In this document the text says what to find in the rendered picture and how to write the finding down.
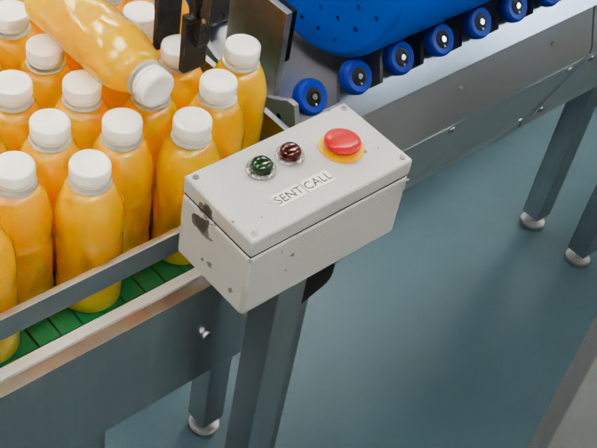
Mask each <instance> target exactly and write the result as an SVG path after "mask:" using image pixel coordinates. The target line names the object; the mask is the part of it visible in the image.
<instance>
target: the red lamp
mask: <svg viewBox="0 0 597 448"><path fill-rule="evenodd" d="M278 154H279V156H280V158H281V159H283V160H285V161H288V162H296V161H298V160H299V159H300V158H301V156H302V149H301V147H300V146H299V145H298V144H297V143H295V142H291V141H289V142H285V143H283V144H282V145H281V146H280V148H279V151H278Z"/></svg>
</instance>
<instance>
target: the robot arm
mask: <svg viewBox="0 0 597 448"><path fill-rule="evenodd" d="M229 1H230V0H188V3H189V13H186V14H184V15H182V26H181V38H180V51H179V71H180V72H181V73H182V74H185V73H187V72H189V71H191V70H194V69H196V68H199V67H202V66H204V65H205V60H206V51H207V44H208V43H209V40H210V31H211V25H213V24H215V23H218V22H221V21H222V20H226V19H227V13H228V7H229ZM154 8H155V18H154V34H153V46H154V47H155V49H156V50H159V49H161V42H162V41H163V39H164V38H165V37H167V36H169V35H175V34H179V31H180V20H181V9H182V0H155V3H154Z"/></svg>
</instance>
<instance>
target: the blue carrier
mask: <svg viewBox="0 0 597 448"><path fill-rule="evenodd" d="M285 1H286V2H287V3H289V4H290V5H291V6H293V7H294V8H295V9H296V10H297V17H296V22H295V28H294V30H295V31H296V32H297V33H298V34H299V35H300V36H301V37H303V38H304V39H305V40H306V41H308V42H309V43H310V44H311V45H313V46H314V47H316V48H318V49H320V50H322V51H324V52H327V53H330V54H333V55H337V56H341V57H359V56H363V55H366V54H369V53H371V52H375V51H376V50H379V49H381V48H383V47H386V46H388V45H390V44H393V43H395V42H397V41H400V40H402V39H403V38H406V37H408V36H412V35H414V34H416V33H417V32H420V31H422V30H424V29H426V28H430V27H432V26H434V25H436V24H438V23H441V22H443V21H445V20H448V19H450V18H452V17H455V16H457V15H459V14H461V13H463V12H466V11H469V10H471V9H473V8H475V7H477V6H479V5H482V4H485V3H487V2H489V1H491V0H285Z"/></svg>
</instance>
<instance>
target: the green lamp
mask: <svg viewBox="0 0 597 448"><path fill-rule="evenodd" d="M250 169H251V171H252V172H253V173H255V174H257V175H260V176H266V175H268V174H270V173H271V172H272V171H273V169H274V164H273V161H272V160H271V159H270V158H269V157H267V156H254V157H253V158H252V159H251V162H250Z"/></svg>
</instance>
